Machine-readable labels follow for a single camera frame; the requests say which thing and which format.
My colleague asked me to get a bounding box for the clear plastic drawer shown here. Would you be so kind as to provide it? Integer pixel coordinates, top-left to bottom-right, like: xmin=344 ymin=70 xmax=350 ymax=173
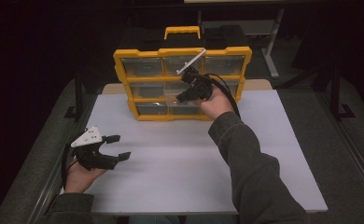
xmin=165 ymin=92 xmax=204 ymax=117

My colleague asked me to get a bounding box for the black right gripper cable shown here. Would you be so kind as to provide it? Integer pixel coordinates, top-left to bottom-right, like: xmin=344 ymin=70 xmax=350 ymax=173
xmin=202 ymin=73 xmax=242 ymax=119

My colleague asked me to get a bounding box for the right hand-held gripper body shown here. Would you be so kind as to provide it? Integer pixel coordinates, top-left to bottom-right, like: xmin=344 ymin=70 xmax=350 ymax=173
xmin=175 ymin=47 xmax=216 ymax=102

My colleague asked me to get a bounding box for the grey metal desk frame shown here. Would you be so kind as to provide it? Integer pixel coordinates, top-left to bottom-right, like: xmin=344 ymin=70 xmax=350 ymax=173
xmin=198 ymin=7 xmax=286 ymax=79

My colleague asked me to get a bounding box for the yellow and black drawer organizer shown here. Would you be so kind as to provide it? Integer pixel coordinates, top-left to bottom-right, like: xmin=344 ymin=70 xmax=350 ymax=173
xmin=113 ymin=25 xmax=253 ymax=122

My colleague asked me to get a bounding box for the black metal stand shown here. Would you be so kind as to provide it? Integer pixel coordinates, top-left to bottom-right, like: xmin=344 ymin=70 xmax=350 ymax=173
xmin=63 ymin=71 xmax=85 ymax=121
xmin=329 ymin=62 xmax=357 ymax=121

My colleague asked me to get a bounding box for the person's right hand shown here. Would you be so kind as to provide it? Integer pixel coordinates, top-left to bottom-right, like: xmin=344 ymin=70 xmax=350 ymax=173
xmin=198 ymin=85 xmax=236 ymax=121

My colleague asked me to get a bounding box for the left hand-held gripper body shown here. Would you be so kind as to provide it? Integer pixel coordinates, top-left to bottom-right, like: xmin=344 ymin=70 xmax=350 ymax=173
xmin=70 ymin=125 xmax=119 ymax=172

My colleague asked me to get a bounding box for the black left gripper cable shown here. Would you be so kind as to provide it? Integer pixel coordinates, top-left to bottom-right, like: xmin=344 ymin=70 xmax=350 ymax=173
xmin=60 ymin=133 xmax=88 ymax=188

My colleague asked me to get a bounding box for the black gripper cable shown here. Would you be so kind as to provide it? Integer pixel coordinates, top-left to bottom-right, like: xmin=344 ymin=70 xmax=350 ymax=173
xmin=60 ymin=133 xmax=88 ymax=188
xmin=202 ymin=73 xmax=242 ymax=119

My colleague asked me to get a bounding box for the person's left hand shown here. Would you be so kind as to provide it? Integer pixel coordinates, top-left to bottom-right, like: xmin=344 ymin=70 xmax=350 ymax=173
xmin=63 ymin=160 xmax=108 ymax=194

